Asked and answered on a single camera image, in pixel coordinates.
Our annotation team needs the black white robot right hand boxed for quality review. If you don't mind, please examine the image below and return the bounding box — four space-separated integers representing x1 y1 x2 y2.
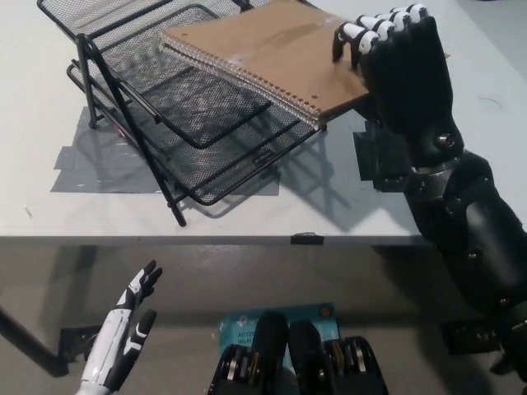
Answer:
331 3 466 169

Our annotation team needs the teal cardboard box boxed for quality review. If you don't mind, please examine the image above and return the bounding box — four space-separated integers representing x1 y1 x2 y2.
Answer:
217 303 341 371

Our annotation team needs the black table leg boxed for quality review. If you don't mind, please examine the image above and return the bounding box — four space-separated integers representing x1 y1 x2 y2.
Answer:
0 304 71 378

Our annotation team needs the black floor tape patch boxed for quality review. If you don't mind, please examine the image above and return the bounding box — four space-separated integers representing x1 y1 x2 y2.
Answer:
439 320 508 357
60 324 102 363

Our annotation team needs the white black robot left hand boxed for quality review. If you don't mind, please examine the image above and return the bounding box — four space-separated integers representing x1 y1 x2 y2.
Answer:
80 259 163 391

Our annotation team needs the brown spiral notebook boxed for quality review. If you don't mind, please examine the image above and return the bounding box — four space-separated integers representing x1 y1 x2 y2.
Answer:
158 0 452 129

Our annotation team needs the black mesh file tray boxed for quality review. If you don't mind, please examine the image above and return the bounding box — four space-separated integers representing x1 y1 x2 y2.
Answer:
35 0 329 227

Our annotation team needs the grey tape patch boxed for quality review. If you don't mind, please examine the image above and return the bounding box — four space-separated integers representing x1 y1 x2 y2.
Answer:
49 105 281 195

